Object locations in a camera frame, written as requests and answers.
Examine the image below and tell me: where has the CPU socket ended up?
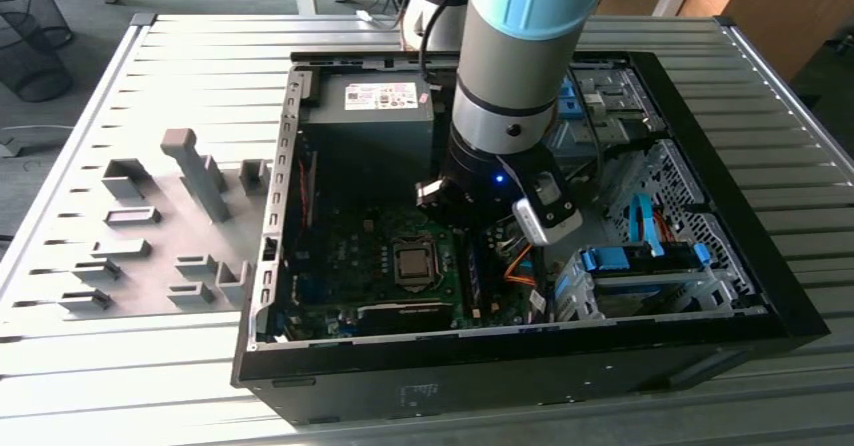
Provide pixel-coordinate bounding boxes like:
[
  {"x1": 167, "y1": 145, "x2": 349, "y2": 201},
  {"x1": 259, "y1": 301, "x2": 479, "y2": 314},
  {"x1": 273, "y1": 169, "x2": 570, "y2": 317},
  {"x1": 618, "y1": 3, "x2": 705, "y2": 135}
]
[{"x1": 390, "y1": 235, "x2": 443, "y2": 291}]

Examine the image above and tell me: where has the silver CPU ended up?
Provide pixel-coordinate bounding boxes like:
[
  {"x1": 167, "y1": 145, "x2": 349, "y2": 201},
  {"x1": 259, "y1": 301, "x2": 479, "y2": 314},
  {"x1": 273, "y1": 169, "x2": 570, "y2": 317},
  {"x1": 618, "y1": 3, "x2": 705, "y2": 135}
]
[{"x1": 398, "y1": 248, "x2": 434, "y2": 278}]

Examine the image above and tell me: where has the grey power supply unit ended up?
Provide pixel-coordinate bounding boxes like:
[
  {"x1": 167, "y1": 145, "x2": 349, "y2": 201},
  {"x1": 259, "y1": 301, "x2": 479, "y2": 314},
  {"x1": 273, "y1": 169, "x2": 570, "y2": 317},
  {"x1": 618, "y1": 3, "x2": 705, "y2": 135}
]
[{"x1": 299, "y1": 71, "x2": 455, "y2": 202}]

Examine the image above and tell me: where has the blue drive bay latch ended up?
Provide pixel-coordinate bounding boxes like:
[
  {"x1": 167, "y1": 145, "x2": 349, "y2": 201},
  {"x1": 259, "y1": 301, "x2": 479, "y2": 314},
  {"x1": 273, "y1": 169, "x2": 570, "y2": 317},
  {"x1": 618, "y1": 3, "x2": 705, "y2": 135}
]
[{"x1": 558, "y1": 76, "x2": 581, "y2": 118}]

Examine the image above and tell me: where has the hard disk in blue carrier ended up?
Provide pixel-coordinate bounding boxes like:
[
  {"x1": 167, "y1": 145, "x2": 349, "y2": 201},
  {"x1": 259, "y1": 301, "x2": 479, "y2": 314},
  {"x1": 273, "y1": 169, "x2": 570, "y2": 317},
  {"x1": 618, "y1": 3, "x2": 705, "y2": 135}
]
[{"x1": 578, "y1": 243, "x2": 710, "y2": 273}]

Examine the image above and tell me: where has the green motherboard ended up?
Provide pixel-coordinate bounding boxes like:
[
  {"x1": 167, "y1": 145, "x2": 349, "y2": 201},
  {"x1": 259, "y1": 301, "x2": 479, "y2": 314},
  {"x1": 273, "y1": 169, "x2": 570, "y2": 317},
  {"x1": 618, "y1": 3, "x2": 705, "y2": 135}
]
[{"x1": 277, "y1": 195, "x2": 556, "y2": 340}]

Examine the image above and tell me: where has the black graphics card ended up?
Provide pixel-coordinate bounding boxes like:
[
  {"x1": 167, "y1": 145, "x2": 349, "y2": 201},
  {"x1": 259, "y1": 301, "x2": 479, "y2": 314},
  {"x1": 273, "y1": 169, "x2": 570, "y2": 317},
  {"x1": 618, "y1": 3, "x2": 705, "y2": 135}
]
[{"x1": 355, "y1": 301, "x2": 457, "y2": 336}]

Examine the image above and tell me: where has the grey metal drive cage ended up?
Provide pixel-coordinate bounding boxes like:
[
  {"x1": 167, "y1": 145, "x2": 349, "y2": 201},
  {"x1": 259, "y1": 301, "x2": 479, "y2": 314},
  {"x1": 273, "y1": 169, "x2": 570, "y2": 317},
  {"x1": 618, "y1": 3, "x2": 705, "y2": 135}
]
[{"x1": 550, "y1": 63, "x2": 670, "y2": 178}]

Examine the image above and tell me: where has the grey metal disk bay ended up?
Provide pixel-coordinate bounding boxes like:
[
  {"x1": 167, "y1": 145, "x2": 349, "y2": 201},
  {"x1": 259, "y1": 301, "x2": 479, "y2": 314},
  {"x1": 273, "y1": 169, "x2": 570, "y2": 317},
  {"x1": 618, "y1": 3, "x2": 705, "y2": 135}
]
[{"x1": 552, "y1": 260, "x2": 740, "y2": 323}]

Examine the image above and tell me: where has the black open PC case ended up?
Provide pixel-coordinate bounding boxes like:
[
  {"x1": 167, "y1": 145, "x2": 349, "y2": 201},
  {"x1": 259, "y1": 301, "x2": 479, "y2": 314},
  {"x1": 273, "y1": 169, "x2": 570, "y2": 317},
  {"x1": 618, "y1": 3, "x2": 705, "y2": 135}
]
[{"x1": 230, "y1": 50, "x2": 832, "y2": 426}]

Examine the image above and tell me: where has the grey parts rack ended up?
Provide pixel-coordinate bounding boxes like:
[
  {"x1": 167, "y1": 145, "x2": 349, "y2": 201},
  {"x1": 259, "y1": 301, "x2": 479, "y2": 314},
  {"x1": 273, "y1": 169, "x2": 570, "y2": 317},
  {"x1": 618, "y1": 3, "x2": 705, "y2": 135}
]
[{"x1": 56, "y1": 128, "x2": 275, "y2": 323}]

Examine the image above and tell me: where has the brown wooden cabinet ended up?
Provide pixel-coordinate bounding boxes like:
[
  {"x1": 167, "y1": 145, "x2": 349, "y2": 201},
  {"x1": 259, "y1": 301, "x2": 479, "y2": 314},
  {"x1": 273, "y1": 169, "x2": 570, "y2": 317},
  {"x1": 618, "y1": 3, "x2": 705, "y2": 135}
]
[{"x1": 680, "y1": 0, "x2": 854, "y2": 83}]

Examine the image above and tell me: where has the white floor stand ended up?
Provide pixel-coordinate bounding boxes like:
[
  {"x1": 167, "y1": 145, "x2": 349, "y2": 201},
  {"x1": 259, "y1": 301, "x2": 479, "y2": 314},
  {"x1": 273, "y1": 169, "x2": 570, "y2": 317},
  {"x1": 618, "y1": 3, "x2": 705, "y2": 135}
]
[{"x1": 0, "y1": 124, "x2": 76, "y2": 158}]

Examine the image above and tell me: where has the orange wire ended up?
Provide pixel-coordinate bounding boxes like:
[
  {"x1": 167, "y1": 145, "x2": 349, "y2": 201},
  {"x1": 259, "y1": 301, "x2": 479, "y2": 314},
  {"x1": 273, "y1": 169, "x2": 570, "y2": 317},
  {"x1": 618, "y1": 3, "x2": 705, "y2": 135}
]
[{"x1": 503, "y1": 243, "x2": 537, "y2": 285}]

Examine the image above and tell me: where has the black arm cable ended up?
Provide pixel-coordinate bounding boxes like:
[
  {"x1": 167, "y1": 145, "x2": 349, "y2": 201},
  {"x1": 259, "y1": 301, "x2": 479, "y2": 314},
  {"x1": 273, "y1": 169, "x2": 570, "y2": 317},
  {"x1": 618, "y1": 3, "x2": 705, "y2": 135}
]
[
  {"x1": 418, "y1": 0, "x2": 469, "y2": 95},
  {"x1": 573, "y1": 73, "x2": 610, "y2": 202}
]

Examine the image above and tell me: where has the black cable bundle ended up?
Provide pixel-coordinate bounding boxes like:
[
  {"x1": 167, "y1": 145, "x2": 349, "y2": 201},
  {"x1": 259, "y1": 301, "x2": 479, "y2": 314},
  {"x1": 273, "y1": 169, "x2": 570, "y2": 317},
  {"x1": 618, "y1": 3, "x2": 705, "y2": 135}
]
[{"x1": 566, "y1": 138, "x2": 653, "y2": 187}]

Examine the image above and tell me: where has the blue flat wire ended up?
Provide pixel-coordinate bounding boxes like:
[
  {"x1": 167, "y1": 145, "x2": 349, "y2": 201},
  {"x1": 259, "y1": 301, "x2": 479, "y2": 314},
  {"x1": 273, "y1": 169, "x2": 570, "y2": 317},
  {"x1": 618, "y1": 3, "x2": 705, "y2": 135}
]
[{"x1": 629, "y1": 193, "x2": 668, "y2": 258}]

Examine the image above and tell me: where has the black wire mesh bin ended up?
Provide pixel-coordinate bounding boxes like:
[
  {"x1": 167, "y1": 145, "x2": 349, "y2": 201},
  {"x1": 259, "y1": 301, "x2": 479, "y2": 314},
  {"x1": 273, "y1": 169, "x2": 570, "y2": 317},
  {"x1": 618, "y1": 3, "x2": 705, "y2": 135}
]
[{"x1": 0, "y1": 0, "x2": 76, "y2": 103}]

